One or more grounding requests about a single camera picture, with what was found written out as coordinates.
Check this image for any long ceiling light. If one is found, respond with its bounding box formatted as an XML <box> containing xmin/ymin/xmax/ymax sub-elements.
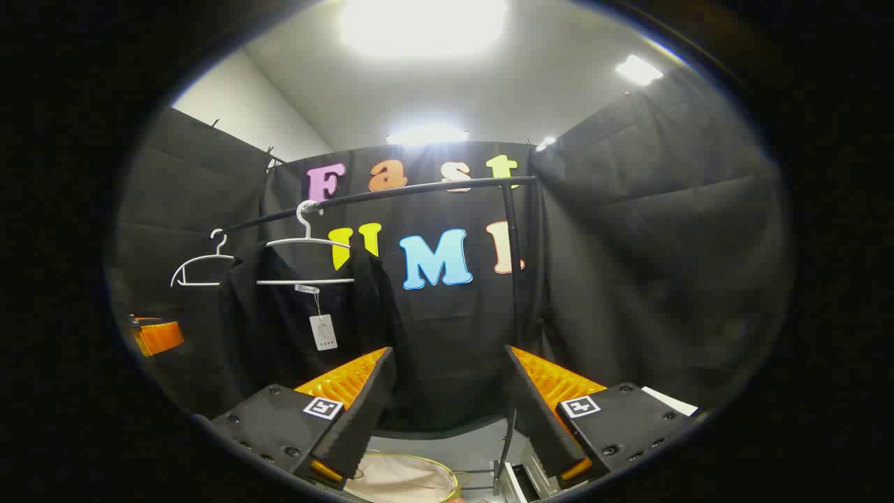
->
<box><xmin>386</xmin><ymin>124</ymin><xmax>470</xmax><ymax>147</ymax></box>

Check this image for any white plastic hanger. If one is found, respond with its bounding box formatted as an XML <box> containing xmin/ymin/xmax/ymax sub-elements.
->
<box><xmin>170</xmin><ymin>228</ymin><xmax>240</xmax><ymax>288</ymax></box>
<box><xmin>256</xmin><ymin>200</ymin><xmax>356</xmax><ymax>286</ymax></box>

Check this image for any white cabinet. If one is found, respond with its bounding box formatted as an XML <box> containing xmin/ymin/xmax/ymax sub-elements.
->
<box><xmin>641</xmin><ymin>386</ymin><xmax>699</xmax><ymax>416</ymax></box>

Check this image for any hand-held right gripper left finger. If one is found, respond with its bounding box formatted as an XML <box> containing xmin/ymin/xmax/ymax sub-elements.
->
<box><xmin>208</xmin><ymin>347</ymin><xmax>397</xmax><ymax>491</ymax></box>

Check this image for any beige laundry hamper yellow rim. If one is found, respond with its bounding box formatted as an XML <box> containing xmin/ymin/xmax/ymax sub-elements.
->
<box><xmin>346</xmin><ymin>451</ymin><xmax>463</xmax><ymax>503</ymax></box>

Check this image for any black metal clothes rack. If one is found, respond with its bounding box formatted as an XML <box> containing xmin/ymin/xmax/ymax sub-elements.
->
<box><xmin>222</xmin><ymin>176</ymin><xmax>559</xmax><ymax>501</ymax></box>

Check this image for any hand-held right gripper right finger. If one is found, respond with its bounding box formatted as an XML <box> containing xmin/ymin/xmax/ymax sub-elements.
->
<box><xmin>503</xmin><ymin>344</ymin><xmax>701</xmax><ymax>491</ymax></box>

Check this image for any black garment with paper tag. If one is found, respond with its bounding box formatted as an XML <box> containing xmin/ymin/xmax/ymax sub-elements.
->
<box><xmin>217</xmin><ymin>241</ymin><xmax>414</xmax><ymax>423</ymax></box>

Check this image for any large ceiling light panel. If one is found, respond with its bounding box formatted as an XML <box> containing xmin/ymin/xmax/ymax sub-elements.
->
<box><xmin>339</xmin><ymin>0</ymin><xmax>511</xmax><ymax>60</ymax></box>

